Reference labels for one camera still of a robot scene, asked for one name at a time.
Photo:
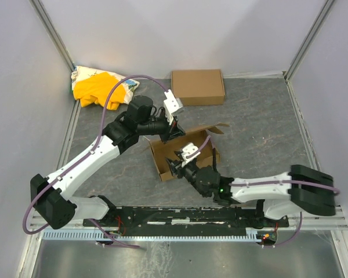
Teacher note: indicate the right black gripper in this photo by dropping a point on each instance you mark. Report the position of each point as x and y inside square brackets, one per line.
[178, 165]

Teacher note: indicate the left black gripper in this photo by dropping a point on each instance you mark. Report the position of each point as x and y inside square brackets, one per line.
[168, 131]

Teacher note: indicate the cardboard box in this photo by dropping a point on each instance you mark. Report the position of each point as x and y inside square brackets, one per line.
[199, 136]
[198, 87]

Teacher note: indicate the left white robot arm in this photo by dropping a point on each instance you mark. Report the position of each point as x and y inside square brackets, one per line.
[53, 196]

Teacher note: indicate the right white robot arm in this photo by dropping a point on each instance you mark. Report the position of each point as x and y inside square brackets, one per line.
[297, 190]

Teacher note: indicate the folded cardboard box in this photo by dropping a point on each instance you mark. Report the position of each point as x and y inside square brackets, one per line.
[198, 87]

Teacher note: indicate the yellow cloth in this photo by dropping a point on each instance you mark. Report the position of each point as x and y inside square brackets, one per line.
[95, 90]

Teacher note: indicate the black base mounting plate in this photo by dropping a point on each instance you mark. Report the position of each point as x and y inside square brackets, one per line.
[187, 221]

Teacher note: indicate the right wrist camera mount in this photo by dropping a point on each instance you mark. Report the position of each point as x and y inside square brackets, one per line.
[188, 153]

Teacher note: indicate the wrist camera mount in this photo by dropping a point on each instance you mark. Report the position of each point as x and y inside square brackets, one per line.
[172, 106]
[188, 153]

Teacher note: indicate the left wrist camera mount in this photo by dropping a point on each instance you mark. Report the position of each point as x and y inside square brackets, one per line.
[172, 106]

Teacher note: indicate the left aluminium corner post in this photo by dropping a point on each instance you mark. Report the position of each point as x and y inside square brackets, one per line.
[45, 19]

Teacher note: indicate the aluminium corner post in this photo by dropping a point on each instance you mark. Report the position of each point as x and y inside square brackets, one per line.
[309, 38]
[45, 19]

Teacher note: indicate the right aluminium corner post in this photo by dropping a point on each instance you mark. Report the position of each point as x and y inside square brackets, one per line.
[309, 38]

